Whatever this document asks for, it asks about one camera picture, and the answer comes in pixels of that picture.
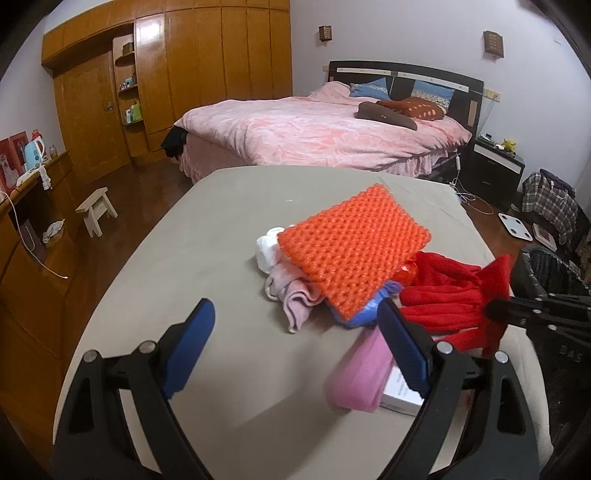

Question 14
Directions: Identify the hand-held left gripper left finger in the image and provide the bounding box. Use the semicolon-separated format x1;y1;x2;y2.
53;298;216;480

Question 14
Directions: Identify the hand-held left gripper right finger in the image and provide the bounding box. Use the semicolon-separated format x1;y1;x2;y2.
374;299;541;480

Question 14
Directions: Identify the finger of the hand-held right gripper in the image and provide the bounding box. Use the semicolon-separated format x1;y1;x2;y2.
507;295;591;309
484;301;591;343

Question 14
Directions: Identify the trash bin with black liner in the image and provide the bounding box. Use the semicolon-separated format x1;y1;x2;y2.
510;244;591;301

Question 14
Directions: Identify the blue plastic bag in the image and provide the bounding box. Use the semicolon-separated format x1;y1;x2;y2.
330;280;400;328

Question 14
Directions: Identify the red fleece cloth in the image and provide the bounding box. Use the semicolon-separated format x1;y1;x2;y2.
399;251;512;358

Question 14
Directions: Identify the pale pink towel cloth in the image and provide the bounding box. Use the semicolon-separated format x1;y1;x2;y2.
264;258;326;334

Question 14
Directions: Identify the white flat box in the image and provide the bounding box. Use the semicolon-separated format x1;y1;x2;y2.
379;364;426;416

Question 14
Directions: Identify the pink foam sleeve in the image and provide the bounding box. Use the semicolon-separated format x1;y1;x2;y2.
325;330;393;411

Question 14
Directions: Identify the small framed floor scale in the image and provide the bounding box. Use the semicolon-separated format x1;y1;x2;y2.
531;223;559;252

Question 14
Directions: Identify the white bathroom scale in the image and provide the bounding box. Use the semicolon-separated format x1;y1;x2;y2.
498;212;536;241

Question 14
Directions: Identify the plaid bag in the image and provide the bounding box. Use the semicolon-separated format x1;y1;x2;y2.
522;170;578;232

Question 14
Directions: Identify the white crumpled cloth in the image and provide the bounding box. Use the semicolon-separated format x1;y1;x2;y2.
256;226;283;273

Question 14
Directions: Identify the black and white nightstand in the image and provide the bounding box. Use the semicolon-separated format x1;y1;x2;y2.
466;138;526;206

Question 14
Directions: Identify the wooden side cabinet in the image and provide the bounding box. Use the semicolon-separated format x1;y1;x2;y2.
0;150;93;416

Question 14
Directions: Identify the small white wooden stool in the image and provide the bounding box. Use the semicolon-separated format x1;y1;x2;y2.
76;188;118;237

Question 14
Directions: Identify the black cloth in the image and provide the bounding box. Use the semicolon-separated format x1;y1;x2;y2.
161;124;189;160

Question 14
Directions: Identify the dark bed headboard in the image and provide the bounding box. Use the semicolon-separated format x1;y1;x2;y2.
328;60;485;127

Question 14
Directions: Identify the brown dotted pillow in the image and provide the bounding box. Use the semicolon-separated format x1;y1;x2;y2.
376;97;446;121

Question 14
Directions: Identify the brown cushion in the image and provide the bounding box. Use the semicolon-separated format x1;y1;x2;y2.
356;102;419;131

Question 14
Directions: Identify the blue pillow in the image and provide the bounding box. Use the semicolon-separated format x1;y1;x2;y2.
413;79;455;109
349;78;389;100

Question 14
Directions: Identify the bed with pink cover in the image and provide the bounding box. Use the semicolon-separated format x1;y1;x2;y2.
178;82;472;183

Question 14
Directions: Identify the light blue kettle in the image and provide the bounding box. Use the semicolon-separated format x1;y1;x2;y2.
24;138;47;169

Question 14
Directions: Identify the red picture box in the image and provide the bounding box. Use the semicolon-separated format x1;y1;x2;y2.
0;131;28;195

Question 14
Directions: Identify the wooden wardrobe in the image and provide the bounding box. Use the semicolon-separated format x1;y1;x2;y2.
41;0;294;174

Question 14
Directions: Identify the white floor cable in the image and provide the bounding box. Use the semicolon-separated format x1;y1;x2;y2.
450;157;495;215

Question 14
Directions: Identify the white charging cable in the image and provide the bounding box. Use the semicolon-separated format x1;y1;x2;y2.
0;191;68;280

